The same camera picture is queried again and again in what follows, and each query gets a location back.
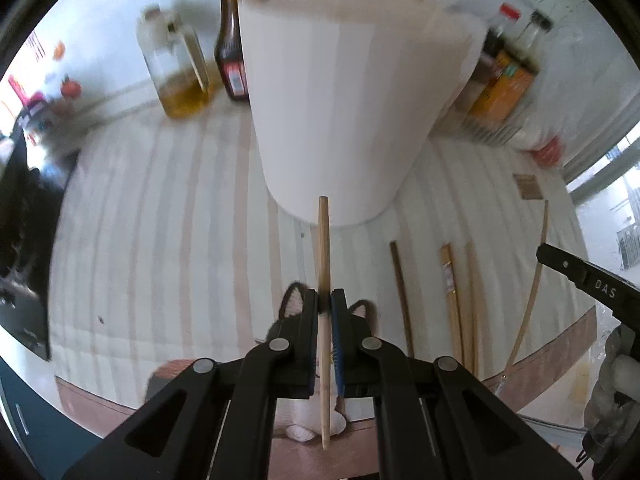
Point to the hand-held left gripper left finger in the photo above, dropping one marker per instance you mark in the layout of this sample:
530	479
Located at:
306	340

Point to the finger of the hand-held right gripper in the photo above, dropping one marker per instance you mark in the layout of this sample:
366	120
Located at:
595	282

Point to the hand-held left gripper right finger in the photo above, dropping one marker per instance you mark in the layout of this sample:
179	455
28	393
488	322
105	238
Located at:
336	340

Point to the brown chopstick with pale tip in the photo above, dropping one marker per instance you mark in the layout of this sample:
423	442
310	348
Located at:
535	270

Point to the light chopstick with patterned band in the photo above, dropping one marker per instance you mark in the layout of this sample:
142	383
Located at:
450	305

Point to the cream round utensil holder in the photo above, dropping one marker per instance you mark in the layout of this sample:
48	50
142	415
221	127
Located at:
350	110

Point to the person's right hand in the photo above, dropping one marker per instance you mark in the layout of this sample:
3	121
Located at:
615	375

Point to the dark brown chopstick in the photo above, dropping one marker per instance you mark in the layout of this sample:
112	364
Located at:
400	285

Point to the small brown square tag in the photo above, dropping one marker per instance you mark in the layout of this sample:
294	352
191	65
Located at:
527	186

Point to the red packet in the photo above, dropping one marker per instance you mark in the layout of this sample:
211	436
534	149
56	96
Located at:
550	151

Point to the clear plastic bag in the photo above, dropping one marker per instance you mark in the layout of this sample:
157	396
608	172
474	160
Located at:
542	120

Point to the cat print striped table cloth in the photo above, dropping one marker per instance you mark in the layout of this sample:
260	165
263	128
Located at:
175	210

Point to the orange label bottle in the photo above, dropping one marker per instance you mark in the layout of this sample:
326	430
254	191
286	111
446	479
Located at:
502	90

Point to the red cap dark bottle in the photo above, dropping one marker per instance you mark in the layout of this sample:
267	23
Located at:
505	17

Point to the blue kitchen cabinet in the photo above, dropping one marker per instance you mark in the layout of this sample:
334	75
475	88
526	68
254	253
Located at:
35	425

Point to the black glass stove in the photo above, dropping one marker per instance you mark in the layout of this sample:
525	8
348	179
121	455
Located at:
25	260

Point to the glass oil dispenser bottle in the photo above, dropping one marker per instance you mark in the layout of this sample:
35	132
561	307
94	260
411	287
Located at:
177	75

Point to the dark sauce bottle red label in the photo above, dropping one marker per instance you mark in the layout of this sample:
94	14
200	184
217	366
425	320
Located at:
231	55

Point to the window with metal frame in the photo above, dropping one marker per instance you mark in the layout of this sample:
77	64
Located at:
615	200

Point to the tomato wall sticker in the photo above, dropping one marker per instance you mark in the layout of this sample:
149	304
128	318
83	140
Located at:
70	88

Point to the pink wall sticker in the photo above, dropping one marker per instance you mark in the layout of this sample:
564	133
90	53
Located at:
19	91

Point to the orange fruit wall sticker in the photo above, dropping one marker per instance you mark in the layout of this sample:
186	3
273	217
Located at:
60	50

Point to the red seal wall sticker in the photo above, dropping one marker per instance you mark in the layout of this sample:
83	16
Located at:
35	47

